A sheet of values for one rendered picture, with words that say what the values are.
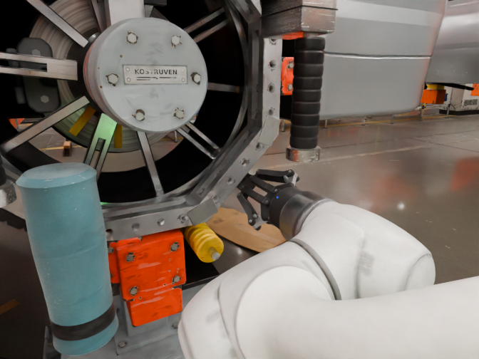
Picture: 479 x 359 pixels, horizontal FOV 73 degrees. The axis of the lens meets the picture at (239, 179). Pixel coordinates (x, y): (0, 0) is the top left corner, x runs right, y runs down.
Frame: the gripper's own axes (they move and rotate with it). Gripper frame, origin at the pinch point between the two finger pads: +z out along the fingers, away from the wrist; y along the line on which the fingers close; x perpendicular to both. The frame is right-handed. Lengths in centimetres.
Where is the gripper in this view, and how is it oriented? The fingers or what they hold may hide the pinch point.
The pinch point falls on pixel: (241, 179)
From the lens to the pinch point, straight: 69.2
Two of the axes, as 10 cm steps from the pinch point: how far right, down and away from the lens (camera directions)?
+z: -4.6, -2.8, 8.4
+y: 6.3, -7.7, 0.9
